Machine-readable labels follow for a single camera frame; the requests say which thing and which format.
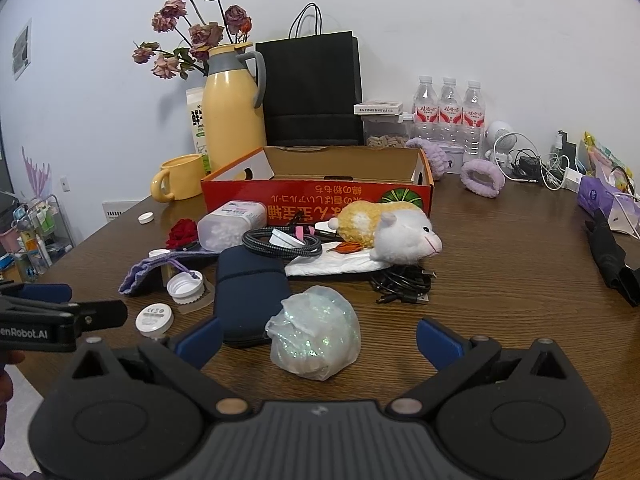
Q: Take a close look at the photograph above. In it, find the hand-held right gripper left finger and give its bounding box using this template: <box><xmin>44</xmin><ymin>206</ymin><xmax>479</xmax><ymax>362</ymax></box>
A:
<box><xmin>70</xmin><ymin>316</ymin><xmax>251</xmax><ymax>418</ymax></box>

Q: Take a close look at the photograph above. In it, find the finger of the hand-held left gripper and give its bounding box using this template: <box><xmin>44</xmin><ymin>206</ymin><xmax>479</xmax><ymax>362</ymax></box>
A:
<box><xmin>0</xmin><ymin>296</ymin><xmax>129</xmax><ymax>332</ymax></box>
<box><xmin>0</xmin><ymin>281</ymin><xmax>73</xmax><ymax>307</ymax></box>

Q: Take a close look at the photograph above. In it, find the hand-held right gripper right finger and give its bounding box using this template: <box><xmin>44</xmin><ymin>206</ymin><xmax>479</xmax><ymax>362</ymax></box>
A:
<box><xmin>387</xmin><ymin>317</ymin><xmax>568</xmax><ymax>418</ymax></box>

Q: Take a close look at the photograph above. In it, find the white round disc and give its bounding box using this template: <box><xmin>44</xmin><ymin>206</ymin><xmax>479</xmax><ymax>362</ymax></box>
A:
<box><xmin>136</xmin><ymin>302</ymin><xmax>175</xmax><ymax>337</ymax></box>

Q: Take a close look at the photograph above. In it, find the white ridged jar lid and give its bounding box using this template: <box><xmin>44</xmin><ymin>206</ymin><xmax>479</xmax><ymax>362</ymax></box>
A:
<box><xmin>166</xmin><ymin>270</ymin><xmax>206</xmax><ymax>303</ymax></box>

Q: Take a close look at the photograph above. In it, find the purple knitted pouch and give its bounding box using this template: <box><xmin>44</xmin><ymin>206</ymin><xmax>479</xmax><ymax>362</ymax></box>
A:
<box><xmin>117</xmin><ymin>250</ymin><xmax>221</xmax><ymax>297</ymax></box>

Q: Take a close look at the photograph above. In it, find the navy glasses case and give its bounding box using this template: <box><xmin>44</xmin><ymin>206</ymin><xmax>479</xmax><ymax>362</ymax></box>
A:
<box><xmin>214</xmin><ymin>246</ymin><xmax>292</xmax><ymax>348</ymax></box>

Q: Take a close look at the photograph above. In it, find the black cable bundle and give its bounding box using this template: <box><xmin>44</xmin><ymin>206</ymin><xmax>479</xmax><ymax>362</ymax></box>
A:
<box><xmin>370</xmin><ymin>265</ymin><xmax>437</xmax><ymax>306</ymax></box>

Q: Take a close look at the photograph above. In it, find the glittery clear plastic bag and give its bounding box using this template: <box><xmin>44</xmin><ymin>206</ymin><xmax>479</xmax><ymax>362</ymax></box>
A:
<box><xmin>265</xmin><ymin>285</ymin><xmax>361</xmax><ymax>381</ymax></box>

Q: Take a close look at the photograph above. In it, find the plush hamster toy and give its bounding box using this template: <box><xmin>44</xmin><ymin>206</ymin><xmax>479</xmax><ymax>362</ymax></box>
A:
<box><xmin>327</xmin><ymin>200</ymin><xmax>443</xmax><ymax>265</ymax></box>

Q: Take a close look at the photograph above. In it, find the white tissue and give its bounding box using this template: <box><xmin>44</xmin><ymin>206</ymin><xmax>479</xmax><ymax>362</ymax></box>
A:
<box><xmin>285</xmin><ymin>242</ymin><xmax>396</xmax><ymax>278</ymax></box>

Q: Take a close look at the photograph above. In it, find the braided black cable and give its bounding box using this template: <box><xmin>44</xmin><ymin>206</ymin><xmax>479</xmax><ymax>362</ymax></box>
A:
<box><xmin>241</xmin><ymin>210</ymin><xmax>336</xmax><ymax>260</ymax></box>

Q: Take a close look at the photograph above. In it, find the red cardboard box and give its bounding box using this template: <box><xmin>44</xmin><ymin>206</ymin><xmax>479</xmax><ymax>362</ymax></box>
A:
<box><xmin>201</xmin><ymin>146</ymin><xmax>435</xmax><ymax>223</ymax></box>

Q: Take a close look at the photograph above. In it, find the person's left hand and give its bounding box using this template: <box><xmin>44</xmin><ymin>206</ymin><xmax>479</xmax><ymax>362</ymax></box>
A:
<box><xmin>0</xmin><ymin>350</ymin><xmax>26</xmax><ymax>411</ymax></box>

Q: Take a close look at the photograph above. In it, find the storage cart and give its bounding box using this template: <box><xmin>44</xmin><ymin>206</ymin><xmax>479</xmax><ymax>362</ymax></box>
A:
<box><xmin>0</xmin><ymin>192</ymin><xmax>76</xmax><ymax>283</ymax></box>

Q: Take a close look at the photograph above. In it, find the red artificial rose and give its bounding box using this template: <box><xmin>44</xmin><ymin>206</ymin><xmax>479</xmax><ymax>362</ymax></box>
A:
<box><xmin>166</xmin><ymin>218</ymin><xmax>201</xmax><ymax>252</ymax></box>

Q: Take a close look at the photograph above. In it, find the yellow mug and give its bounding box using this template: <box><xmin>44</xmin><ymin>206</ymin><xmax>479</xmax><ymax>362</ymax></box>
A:
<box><xmin>151</xmin><ymin>154</ymin><xmax>205</xmax><ymax>203</ymax></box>

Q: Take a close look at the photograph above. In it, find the purple fluffy headband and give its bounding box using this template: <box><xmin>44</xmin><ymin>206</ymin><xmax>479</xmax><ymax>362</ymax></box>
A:
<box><xmin>405</xmin><ymin>136</ymin><xmax>451</xmax><ymax>181</ymax></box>
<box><xmin>460</xmin><ymin>158</ymin><xmax>506</xmax><ymax>200</ymax></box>

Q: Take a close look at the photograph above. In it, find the small white tin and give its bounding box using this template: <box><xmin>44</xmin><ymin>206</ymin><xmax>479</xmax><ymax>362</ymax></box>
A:
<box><xmin>440</xmin><ymin>141</ymin><xmax>468</xmax><ymax>175</ymax></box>

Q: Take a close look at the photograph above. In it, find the clear food container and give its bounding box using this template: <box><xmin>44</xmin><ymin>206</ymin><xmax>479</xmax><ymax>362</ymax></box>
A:
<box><xmin>361</xmin><ymin>112</ymin><xmax>416</xmax><ymax>150</ymax></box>

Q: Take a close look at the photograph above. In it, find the purple tissue packet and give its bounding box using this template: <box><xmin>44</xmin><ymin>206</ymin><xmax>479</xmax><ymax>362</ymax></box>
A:
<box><xmin>576</xmin><ymin>175</ymin><xmax>640</xmax><ymax>221</ymax></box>

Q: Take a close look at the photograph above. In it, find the white milk carton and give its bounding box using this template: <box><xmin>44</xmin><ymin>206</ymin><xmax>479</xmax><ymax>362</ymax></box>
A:
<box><xmin>186</xmin><ymin>86</ymin><xmax>213</xmax><ymax>176</ymax></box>

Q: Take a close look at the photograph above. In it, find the white desk fan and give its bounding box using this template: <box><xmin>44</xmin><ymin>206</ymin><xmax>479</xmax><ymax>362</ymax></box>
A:
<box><xmin>482</xmin><ymin>121</ymin><xmax>541</xmax><ymax>168</ymax></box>

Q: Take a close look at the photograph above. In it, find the yellow thermos jug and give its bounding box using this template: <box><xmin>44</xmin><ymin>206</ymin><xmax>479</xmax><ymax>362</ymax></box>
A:
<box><xmin>202</xmin><ymin>42</ymin><xmax>268</xmax><ymax>173</ymax></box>

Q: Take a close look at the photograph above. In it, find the small black bottle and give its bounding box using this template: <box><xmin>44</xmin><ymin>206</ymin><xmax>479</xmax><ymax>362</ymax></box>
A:
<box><xmin>552</xmin><ymin>130</ymin><xmax>578</xmax><ymax>168</ymax></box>

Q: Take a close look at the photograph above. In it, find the white flat box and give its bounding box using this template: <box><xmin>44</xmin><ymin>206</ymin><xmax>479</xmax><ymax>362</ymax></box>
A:
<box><xmin>353</xmin><ymin>101</ymin><xmax>404</xmax><ymax>116</ymax></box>

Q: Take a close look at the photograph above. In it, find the colourful snack packet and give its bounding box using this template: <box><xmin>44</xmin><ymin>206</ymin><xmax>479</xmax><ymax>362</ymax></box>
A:
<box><xmin>580</xmin><ymin>131</ymin><xmax>633</xmax><ymax>186</ymax></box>

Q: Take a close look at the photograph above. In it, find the black paper bag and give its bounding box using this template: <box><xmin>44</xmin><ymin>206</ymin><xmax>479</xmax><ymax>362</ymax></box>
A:
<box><xmin>255</xmin><ymin>2</ymin><xmax>364</xmax><ymax>148</ymax></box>

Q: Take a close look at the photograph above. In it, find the dried rose bouquet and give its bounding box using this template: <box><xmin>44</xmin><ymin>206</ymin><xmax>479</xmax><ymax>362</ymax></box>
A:
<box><xmin>131</xmin><ymin>0</ymin><xmax>253</xmax><ymax>81</ymax></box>

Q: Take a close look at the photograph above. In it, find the purple wall decoration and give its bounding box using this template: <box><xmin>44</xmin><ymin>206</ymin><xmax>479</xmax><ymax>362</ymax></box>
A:
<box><xmin>21</xmin><ymin>146</ymin><xmax>53</xmax><ymax>196</ymax></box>

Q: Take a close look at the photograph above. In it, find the black charger with cable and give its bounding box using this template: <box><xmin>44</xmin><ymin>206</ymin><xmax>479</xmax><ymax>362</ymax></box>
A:
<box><xmin>512</xmin><ymin>149</ymin><xmax>546</xmax><ymax>181</ymax></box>

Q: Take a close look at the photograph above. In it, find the white cable tangle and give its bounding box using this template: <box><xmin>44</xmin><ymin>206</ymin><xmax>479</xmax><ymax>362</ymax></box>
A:
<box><xmin>492</xmin><ymin>132</ymin><xmax>571</xmax><ymax>191</ymax></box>

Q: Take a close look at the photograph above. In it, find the wall poster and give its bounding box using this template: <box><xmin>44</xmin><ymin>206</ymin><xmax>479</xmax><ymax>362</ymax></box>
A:
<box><xmin>11</xmin><ymin>19</ymin><xmax>33</xmax><ymax>82</ymax></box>

